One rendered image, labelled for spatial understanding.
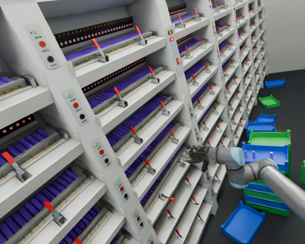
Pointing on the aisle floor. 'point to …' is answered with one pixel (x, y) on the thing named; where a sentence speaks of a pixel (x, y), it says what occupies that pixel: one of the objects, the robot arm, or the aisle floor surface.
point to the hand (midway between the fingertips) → (183, 158)
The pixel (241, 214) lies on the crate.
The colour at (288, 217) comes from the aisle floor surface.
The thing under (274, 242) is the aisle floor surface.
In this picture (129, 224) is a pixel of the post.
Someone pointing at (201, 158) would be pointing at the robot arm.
